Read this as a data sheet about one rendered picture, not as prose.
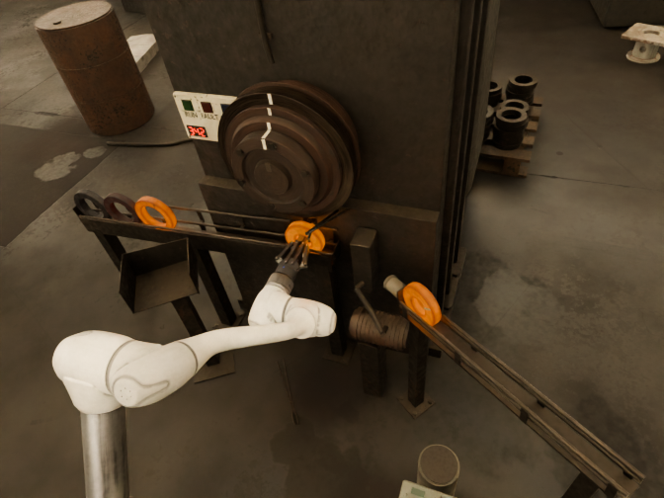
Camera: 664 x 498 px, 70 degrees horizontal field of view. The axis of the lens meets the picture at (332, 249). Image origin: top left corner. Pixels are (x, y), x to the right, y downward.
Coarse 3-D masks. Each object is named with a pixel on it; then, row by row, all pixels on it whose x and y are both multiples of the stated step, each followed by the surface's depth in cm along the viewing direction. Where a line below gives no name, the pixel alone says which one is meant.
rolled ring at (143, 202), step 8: (144, 200) 198; (152, 200) 198; (136, 208) 204; (144, 208) 206; (160, 208) 197; (168, 208) 199; (144, 216) 207; (168, 216) 199; (152, 224) 208; (160, 224) 209; (168, 224) 204
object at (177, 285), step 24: (144, 264) 193; (168, 264) 196; (192, 264) 185; (120, 288) 174; (144, 288) 191; (168, 288) 188; (192, 288) 185; (192, 312) 201; (192, 336) 211; (216, 360) 228
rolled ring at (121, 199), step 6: (108, 198) 206; (114, 198) 204; (120, 198) 204; (126, 198) 205; (108, 204) 209; (114, 204) 213; (126, 204) 204; (132, 204) 206; (108, 210) 213; (114, 210) 214; (132, 210) 206; (114, 216) 215; (120, 216) 216; (126, 216) 217; (138, 222) 211
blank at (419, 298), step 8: (408, 288) 155; (416, 288) 152; (424, 288) 151; (408, 296) 158; (416, 296) 153; (424, 296) 149; (432, 296) 149; (408, 304) 161; (416, 304) 159; (424, 304) 151; (432, 304) 149; (416, 312) 159; (424, 312) 157; (432, 312) 149; (440, 312) 150; (432, 320) 151
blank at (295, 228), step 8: (296, 224) 174; (304, 224) 174; (312, 224) 174; (288, 232) 178; (296, 232) 176; (304, 232) 174; (312, 232) 173; (320, 232) 175; (288, 240) 182; (312, 240) 176; (320, 240) 175; (312, 248) 179; (320, 248) 177
